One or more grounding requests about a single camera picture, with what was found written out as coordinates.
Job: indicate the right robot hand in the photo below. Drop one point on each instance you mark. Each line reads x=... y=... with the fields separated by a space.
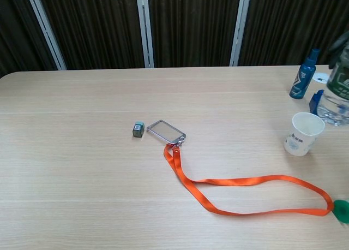
x=340 y=46

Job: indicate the transparent plastic water bottle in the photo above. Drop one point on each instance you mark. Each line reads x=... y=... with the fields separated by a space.
x=336 y=97

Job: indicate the white round lid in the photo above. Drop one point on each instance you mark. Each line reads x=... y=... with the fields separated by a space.
x=321 y=76

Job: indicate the white paper cup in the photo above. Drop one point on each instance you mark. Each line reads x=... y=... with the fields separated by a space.
x=302 y=135

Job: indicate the feather shuttlecock green base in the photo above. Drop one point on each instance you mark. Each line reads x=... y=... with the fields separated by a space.
x=342 y=210

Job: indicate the blue toy building block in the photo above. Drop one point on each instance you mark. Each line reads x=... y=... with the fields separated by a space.
x=315 y=102

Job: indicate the clear badge holder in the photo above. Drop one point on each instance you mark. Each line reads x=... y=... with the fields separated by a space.
x=166 y=131

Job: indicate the black fabric partition panel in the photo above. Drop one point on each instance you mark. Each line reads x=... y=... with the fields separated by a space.
x=193 y=23
x=19 y=34
x=289 y=20
x=98 y=26

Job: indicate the blue spray bottle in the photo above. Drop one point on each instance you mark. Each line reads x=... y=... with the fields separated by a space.
x=302 y=78

